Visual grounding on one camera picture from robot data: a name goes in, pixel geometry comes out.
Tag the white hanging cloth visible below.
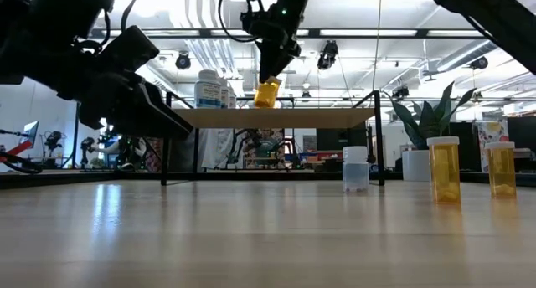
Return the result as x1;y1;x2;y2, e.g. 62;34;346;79
199;128;236;171

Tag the white bottle blue label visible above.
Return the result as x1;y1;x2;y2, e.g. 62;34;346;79
194;69;222;110
220;78;230;110

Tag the wooden shelf black metal frame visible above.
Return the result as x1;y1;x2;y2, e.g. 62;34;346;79
160;90;386;188

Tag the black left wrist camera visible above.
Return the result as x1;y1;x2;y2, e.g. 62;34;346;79
99;25;161;74

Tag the clear bottle white cap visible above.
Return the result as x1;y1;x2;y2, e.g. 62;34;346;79
342;146;370;193

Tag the black rig frame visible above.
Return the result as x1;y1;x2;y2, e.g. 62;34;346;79
0;27;536;189

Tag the amber pill bottle white cap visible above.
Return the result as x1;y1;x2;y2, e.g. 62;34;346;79
253;75;281;110

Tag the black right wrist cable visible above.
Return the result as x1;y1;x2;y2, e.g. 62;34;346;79
218;0;263;44

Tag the floral patterned panel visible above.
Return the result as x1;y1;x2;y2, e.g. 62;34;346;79
477;119;510;174

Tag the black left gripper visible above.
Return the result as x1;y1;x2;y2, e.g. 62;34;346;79
54;69;194;141

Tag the green plant in white pot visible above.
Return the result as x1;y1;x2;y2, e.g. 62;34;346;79
387;80;478;183

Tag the floral patterned cloth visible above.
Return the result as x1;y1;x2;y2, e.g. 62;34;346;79
236;128;286;168

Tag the tall amber pill bottle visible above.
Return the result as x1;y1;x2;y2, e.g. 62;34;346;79
426;136;462;205
484;141;518;198

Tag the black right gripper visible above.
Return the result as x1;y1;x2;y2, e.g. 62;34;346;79
259;15;302;84

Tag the person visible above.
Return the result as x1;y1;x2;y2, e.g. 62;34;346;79
144;136;165;172

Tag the computer monitor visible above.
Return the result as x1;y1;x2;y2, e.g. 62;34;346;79
21;120;40;151

